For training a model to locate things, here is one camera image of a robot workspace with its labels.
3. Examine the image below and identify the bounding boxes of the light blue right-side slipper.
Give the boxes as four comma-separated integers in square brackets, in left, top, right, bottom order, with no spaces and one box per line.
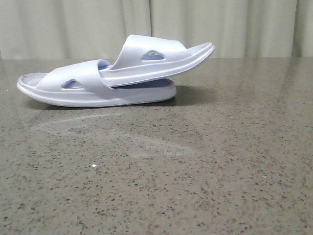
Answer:
[99,35,215,87]

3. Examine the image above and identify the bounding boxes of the light blue left-side slipper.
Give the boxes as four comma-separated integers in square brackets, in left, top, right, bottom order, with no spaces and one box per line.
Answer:
[17,60,177,107]

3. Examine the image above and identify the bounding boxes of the beige pleated curtain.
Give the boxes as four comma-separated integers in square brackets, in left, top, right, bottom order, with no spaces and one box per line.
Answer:
[0,0,313,59]

